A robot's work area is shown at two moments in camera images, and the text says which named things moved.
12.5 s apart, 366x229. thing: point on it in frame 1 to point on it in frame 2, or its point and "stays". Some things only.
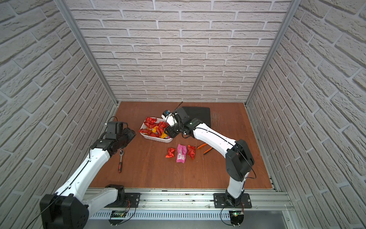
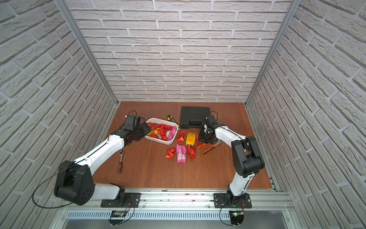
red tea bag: x=191 y=151 stays
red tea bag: x=171 y=151 stays
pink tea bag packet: x=181 y=151 stays
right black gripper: x=170 y=131 to x=201 y=137
